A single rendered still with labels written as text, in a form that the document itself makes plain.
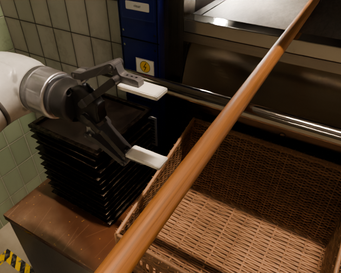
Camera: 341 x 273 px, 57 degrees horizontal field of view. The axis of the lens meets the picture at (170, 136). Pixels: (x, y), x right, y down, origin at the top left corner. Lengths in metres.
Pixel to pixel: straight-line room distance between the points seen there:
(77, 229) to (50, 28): 0.81
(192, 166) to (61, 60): 1.13
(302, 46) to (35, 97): 0.67
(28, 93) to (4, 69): 0.07
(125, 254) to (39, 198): 0.98
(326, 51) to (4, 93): 0.75
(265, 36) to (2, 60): 0.65
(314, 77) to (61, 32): 0.96
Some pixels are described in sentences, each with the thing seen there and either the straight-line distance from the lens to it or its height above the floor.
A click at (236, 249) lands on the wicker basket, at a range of 1.08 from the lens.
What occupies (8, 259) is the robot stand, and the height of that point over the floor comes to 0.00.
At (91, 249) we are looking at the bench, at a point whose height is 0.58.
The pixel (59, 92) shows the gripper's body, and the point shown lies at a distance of 0.57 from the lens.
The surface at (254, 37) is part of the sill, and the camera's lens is 0.95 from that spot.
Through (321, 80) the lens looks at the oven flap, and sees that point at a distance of 0.98.
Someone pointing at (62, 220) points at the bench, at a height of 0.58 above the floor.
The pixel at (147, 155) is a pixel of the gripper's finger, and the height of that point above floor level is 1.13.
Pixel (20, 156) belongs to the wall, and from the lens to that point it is 1.91.
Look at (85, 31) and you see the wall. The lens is 1.30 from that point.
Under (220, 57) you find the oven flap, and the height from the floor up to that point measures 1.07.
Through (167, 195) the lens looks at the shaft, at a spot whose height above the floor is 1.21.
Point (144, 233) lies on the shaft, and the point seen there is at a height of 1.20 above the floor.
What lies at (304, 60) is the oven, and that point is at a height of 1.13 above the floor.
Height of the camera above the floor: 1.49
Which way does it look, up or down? 38 degrees down
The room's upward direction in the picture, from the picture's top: straight up
